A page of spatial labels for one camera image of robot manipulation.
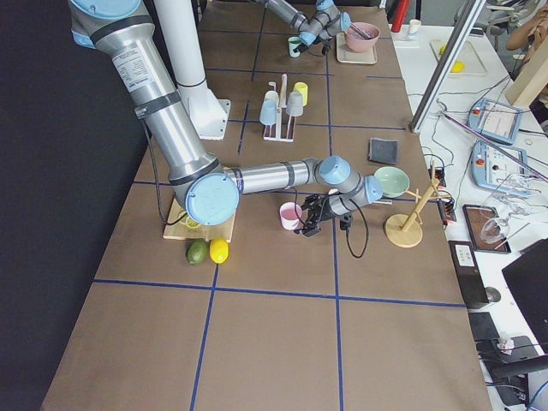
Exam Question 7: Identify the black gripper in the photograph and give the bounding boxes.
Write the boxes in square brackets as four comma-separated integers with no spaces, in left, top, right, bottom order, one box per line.
[294,194,346,237]
[294,37,332,54]

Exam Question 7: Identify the green cup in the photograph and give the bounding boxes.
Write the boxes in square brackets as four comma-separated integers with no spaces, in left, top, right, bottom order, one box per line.
[288,36,301,58]

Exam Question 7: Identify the pink cup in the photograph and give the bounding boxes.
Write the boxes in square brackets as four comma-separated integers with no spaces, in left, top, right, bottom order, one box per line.
[279,202,302,230]

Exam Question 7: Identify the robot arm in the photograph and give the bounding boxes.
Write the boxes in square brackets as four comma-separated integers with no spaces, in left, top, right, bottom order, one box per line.
[259,0,352,51]
[68,1,383,226]

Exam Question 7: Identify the yellow cup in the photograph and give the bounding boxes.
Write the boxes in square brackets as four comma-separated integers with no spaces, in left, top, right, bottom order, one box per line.
[293,81,308,106]

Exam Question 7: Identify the grey cup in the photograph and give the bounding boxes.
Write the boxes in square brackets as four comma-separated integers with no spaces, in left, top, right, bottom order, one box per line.
[286,91,304,117]

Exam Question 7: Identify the light blue cup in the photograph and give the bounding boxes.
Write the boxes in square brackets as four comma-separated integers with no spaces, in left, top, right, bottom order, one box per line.
[259,99,277,126]

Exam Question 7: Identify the white paper cup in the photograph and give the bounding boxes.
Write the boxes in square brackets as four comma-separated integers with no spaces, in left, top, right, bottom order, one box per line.
[408,19,421,36]

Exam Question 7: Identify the beige tray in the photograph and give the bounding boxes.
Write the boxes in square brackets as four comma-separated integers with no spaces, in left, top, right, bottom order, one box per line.
[336,33,377,65]

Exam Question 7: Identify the pink bowl with ice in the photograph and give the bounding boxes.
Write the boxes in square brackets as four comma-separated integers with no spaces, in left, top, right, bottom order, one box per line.
[344,21,380,52]

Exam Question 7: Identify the metal scoop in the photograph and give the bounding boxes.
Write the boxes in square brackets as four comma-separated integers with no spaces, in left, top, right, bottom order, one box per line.
[375,199,393,206]

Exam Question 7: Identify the green bowl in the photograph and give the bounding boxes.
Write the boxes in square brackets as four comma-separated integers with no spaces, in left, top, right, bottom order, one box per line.
[374,166,410,199]

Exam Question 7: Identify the wooden cutting board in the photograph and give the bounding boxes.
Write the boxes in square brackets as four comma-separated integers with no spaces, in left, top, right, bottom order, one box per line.
[163,200,235,242]

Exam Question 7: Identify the wooden mug tree stand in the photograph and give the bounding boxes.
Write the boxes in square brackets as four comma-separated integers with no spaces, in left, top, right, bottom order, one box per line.
[384,166,447,248]

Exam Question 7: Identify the grey folded cloth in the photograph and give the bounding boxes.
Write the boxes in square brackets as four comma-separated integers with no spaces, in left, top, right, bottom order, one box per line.
[368,138,399,165]

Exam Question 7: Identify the yellow lemon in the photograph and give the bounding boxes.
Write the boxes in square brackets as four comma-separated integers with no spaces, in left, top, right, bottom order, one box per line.
[209,237,229,264]

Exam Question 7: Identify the lemon slice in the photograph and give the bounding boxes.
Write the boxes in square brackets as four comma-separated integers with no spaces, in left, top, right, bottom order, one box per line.
[185,216,200,229]

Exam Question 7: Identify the green avocado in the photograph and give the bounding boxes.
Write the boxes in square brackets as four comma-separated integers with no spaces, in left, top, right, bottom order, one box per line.
[185,239,209,265]

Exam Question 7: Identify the white tray with lemon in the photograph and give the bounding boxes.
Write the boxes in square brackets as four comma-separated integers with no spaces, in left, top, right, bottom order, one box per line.
[429,39,487,77]

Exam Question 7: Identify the black framed tray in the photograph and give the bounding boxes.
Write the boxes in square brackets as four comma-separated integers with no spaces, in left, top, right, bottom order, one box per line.
[462,205,511,253]

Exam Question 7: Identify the wine glass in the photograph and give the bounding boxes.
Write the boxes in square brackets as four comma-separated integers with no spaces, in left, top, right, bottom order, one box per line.
[480,190,520,244]

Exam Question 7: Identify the blue teach pendant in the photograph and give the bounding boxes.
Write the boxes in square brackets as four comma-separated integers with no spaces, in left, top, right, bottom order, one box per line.
[471,141,527,191]
[468,98,525,146]

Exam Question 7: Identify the white wire cup rack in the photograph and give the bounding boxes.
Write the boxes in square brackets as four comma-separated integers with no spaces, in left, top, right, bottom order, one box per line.
[262,74,287,141]

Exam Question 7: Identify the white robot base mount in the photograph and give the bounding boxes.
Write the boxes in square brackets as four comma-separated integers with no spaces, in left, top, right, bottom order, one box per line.
[154,0,230,140]

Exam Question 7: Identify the aluminium frame post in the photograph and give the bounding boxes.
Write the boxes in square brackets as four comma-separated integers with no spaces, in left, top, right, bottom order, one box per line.
[409,0,486,134]

